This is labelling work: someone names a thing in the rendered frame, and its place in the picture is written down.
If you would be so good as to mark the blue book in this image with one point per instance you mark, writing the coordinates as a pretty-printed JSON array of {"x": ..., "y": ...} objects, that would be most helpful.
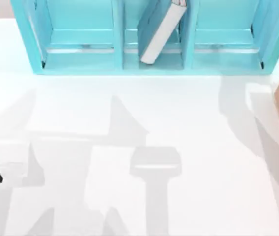
[{"x": 161, "y": 34}]

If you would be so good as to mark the light blue rack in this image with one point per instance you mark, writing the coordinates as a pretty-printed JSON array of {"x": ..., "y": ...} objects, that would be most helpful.
[{"x": 83, "y": 37}]

